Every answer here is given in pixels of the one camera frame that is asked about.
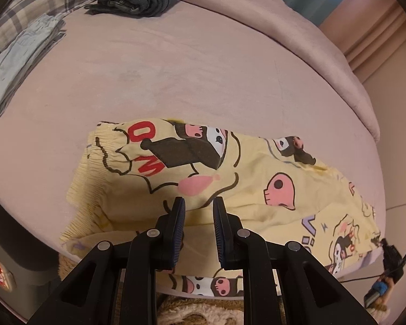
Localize dark storage box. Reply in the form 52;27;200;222
0;205;60;321

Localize yellow cartoon print pants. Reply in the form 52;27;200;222
62;119;381;297

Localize pink curtain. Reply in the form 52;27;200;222
319;0;406;82

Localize folded light grey pants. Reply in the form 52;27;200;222
0;14;66;116

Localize black device with green light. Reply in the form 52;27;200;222
364;238;406;309

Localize pink duvet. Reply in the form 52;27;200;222
101;0;381;143

